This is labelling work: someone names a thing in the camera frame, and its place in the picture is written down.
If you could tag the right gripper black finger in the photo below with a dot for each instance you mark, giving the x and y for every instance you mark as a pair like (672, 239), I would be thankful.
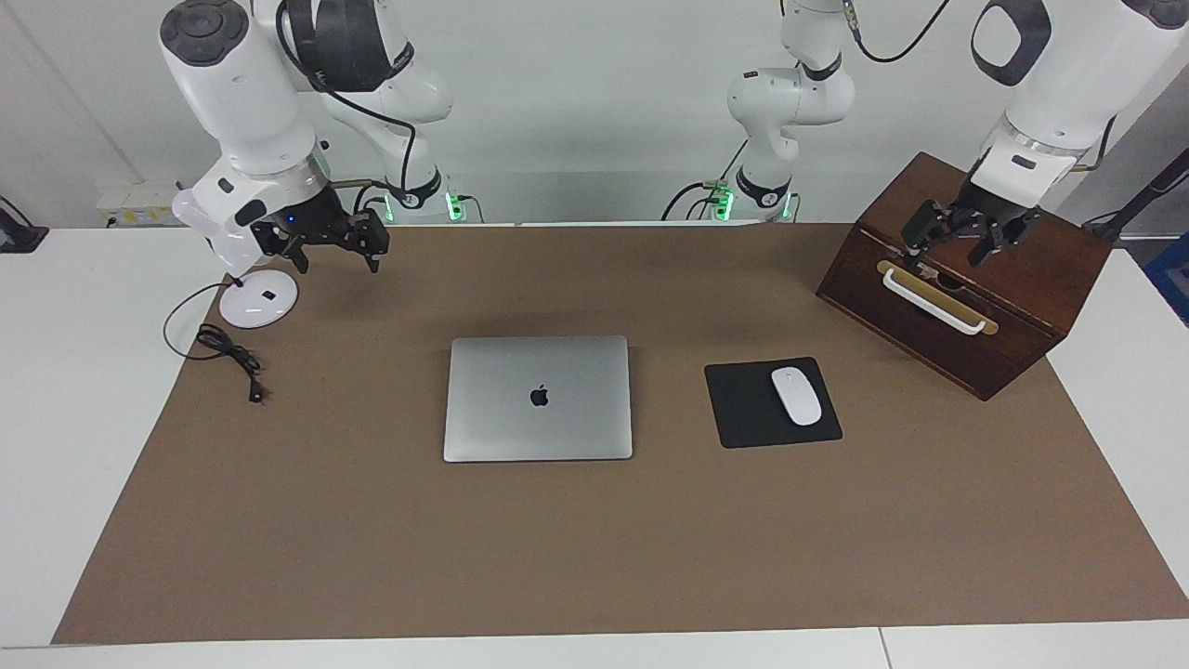
(295, 255)
(372, 237)

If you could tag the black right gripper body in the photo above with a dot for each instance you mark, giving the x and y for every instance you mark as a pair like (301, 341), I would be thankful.
(311, 223)

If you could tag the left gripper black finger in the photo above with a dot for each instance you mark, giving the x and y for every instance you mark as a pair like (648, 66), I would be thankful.
(986, 246)
(924, 223)

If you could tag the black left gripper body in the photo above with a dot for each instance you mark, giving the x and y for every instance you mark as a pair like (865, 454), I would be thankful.
(999, 218)

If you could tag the silver laptop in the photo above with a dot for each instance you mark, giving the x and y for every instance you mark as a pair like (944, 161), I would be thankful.
(539, 400)

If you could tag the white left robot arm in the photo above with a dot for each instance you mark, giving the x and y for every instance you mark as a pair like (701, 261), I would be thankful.
(1068, 84)

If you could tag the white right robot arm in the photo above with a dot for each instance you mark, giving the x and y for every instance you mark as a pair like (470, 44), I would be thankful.
(241, 93)

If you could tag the white desk lamp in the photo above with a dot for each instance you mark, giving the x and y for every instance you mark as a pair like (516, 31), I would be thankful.
(255, 302)

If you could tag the dark wooden box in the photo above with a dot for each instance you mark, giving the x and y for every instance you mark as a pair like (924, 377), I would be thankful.
(1022, 307)

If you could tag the black stand pole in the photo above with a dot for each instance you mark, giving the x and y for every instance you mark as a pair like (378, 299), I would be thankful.
(1147, 195)

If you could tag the white power strip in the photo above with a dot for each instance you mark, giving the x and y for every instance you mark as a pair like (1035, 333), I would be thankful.
(139, 204)

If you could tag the blue crate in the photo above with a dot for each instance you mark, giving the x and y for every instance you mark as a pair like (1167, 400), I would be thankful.
(1172, 279)

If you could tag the white computer mouse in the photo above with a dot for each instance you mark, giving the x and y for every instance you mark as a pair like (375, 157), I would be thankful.
(797, 397)

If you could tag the black mouse pad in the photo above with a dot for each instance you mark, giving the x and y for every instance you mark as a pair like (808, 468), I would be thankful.
(743, 409)

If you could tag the brown table mat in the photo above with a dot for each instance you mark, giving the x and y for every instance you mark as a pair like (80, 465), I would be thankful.
(372, 539)

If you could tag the black clamp mount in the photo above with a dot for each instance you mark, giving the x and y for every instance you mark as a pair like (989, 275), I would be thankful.
(19, 237)

